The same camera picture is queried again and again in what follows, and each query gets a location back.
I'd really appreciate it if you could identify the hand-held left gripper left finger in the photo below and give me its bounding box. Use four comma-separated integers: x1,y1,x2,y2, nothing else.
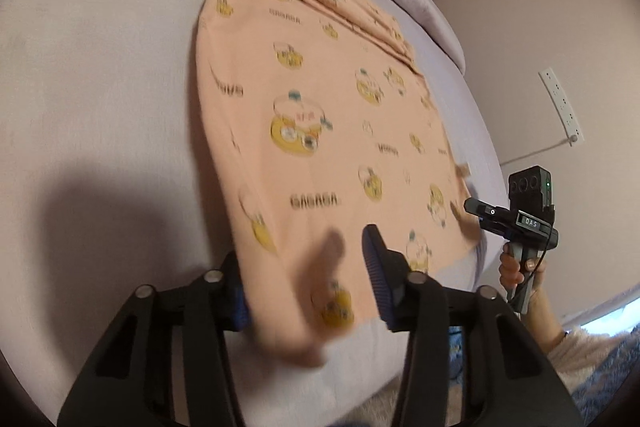
57,251,252,427

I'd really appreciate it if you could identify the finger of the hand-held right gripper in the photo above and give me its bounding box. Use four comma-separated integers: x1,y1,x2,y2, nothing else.
463,198,519,234

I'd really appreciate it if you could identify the person's right forearm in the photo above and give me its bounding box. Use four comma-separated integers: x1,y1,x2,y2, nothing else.
522,292,640,390

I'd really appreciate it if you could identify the person's right hand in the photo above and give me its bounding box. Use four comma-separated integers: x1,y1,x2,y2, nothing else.
498,249,547,308

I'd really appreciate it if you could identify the white power cable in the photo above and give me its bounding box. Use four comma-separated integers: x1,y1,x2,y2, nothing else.
499,136,576,168

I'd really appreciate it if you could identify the lavender bed sheet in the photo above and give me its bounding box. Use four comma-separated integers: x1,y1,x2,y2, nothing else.
0,0,502,427

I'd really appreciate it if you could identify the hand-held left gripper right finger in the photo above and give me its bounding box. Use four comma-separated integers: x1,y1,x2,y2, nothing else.
361,223,584,427

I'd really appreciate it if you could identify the blue patterned cloth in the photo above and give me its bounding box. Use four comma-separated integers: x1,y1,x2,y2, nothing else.
569,326,640,414

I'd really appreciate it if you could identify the peach cartoon print shirt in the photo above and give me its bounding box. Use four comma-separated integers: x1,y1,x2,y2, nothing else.
192,0,483,365

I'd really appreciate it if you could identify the white power strip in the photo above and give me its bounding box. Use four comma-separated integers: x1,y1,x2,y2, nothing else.
538,66,585,146

